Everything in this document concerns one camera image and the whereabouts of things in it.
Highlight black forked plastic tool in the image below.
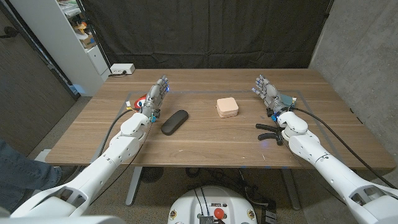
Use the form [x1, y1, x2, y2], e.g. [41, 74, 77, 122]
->
[255, 123, 284, 146]

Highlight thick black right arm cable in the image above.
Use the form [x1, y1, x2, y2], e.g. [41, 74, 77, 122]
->
[292, 107, 398, 190]

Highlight white shelf cabinet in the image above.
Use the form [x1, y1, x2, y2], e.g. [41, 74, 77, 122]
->
[9, 0, 112, 97]

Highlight black door handle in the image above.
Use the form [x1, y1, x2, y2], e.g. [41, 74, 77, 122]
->
[0, 26, 19, 39]

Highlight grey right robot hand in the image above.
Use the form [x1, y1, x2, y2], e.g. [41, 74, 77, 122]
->
[251, 74, 292, 118]

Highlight black glasses case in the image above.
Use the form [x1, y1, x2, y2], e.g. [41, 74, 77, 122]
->
[160, 109, 190, 136]

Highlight person leg in jeans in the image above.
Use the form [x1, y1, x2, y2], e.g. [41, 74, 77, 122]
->
[0, 138, 62, 212]

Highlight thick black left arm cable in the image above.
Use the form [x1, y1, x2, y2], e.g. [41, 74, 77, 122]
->
[98, 108, 137, 158]

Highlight round black floor fan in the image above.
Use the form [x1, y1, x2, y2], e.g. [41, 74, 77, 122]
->
[140, 167, 164, 184]

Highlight tangled black floor cables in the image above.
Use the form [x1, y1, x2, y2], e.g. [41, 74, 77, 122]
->
[186, 167, 271, 206]

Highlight white robot torso base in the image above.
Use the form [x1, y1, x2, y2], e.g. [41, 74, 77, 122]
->
[167, 185, 258, 224]

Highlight red tape roll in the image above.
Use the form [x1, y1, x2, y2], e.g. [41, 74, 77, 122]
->
[134, 94, 147, 110]

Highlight cardboard box on shelf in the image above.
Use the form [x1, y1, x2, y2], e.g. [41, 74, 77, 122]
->
[79, 32, 97, 49]

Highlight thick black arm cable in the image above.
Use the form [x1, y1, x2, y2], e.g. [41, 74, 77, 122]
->
[98, 108, 137, 158]
[292, 107, 398, 190]

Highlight grey table leg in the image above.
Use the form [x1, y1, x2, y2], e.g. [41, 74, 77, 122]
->
[280, 167, 301, 211]
[125, 166, 143, 207]

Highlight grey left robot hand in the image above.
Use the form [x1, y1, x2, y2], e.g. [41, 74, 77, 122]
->
[141, 75, 170, 119]

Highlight pink jewelry box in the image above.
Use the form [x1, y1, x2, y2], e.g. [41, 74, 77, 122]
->
[216, 96, 239, 119]

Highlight orange toy figure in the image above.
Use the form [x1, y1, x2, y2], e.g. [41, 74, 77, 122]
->
[74, 21, 88, 35]

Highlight white power strip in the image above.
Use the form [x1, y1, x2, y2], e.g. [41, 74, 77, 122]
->
[109, 63, 136, 75]

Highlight teal small case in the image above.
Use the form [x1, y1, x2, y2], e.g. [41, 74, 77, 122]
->
[281, 94, 295, 108]

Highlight black curtain backdrop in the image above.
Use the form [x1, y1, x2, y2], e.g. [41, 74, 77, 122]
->
[80, 0, 335, 70]

